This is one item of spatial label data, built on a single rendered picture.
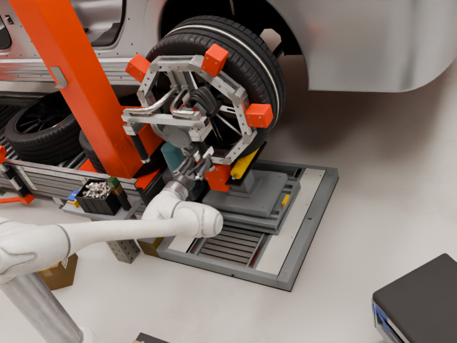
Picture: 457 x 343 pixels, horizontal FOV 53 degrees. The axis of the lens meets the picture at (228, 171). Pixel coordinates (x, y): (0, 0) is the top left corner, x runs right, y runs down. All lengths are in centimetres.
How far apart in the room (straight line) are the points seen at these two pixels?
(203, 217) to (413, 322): 83
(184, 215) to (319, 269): 105
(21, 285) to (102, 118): 104
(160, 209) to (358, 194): 140
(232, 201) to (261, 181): 20
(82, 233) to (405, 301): 116
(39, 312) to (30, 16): 118
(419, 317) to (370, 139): 151
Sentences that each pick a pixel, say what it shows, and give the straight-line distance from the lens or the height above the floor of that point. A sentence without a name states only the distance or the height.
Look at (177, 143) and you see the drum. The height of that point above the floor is 82.
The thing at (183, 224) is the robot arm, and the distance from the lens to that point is 146.
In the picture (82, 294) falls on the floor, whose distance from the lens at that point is 277.
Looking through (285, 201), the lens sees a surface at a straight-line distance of 245.
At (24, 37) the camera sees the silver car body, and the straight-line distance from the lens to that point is 322.
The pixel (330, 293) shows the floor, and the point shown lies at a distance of 227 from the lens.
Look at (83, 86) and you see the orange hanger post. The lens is 215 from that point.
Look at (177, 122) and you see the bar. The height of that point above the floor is 97.
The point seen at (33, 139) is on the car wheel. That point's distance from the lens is 330.
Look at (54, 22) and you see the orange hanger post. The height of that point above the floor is 137.
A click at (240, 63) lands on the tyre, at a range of 188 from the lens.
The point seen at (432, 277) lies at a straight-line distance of 190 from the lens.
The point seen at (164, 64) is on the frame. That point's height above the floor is 111.
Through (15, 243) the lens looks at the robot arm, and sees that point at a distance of 120.
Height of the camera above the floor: 188
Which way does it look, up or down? 38 degrees down
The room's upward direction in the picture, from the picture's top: 19 degrees counter-clockwise
